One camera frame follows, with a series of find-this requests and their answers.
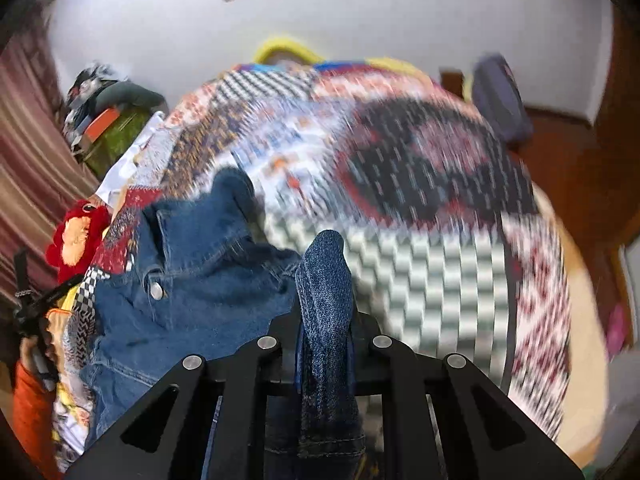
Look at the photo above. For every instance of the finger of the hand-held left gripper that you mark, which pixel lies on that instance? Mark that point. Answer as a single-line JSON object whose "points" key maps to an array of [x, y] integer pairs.
{"points": [[60, 287], [21, 275]]}

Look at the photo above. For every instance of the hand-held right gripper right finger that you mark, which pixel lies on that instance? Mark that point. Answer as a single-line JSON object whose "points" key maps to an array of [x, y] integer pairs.
{"points": [[400, 375]]}

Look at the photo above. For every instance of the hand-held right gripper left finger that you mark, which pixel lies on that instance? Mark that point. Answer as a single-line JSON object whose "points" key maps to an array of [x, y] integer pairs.
{"points": [[280, 355]]}

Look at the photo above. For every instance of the blue denim jacket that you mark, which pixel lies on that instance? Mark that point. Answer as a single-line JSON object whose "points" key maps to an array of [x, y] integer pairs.
{"points": [[200, 270]]}

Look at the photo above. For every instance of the person's left forearm orange sleeve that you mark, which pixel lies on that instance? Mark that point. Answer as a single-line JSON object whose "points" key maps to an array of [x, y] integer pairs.
{"points": [[35, 420]]}

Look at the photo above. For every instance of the pile of clothes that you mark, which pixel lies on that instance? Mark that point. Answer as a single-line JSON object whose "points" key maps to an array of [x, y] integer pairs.
{"points": [[90, 90]]}

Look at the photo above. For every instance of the person's left hand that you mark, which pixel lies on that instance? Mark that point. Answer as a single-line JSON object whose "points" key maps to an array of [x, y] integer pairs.
{"points": [[31, 352]]}

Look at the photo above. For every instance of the red plush toy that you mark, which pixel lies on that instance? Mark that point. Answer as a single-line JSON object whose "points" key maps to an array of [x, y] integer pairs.
{"points": [[75, 240]]}

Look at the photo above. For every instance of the patchwork printed blanket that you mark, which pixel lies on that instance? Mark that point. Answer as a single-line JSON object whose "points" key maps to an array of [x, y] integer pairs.
{"points": [[425, 270]]}

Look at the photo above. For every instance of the striped brown curtain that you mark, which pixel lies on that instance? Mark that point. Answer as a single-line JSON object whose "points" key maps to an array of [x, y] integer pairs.
{"points": [[30, 160]]}

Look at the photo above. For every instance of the white cloth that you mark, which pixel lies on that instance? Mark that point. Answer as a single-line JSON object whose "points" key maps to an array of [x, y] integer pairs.
{"points": [[125, 165]]}

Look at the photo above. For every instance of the green patterned cloth cabinet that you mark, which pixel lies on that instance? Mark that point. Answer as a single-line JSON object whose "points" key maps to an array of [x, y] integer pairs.
{"points": [[122, 140]]}

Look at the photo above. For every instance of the orange box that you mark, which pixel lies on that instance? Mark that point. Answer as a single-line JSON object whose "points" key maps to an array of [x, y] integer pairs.
{"points": [[102, 125]]}

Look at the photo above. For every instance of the beige bed mattress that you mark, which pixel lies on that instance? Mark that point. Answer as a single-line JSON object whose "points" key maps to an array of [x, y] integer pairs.
{"points": [[585, 335]]}

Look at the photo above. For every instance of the grey neck pillow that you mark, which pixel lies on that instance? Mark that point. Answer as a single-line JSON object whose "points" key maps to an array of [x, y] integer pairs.
{"points": [[132, 94]]}

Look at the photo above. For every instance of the pink item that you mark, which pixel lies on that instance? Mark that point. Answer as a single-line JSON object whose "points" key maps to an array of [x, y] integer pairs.
{"points": [[616, 327]]}

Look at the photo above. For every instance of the dark blue bag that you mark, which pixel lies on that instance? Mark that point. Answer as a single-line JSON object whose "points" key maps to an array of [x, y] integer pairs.
{"points": [[502, 100]]}

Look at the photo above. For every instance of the yellow plush item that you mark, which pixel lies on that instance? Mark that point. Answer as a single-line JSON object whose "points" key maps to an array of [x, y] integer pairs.
{"points": [[285, 45]]}

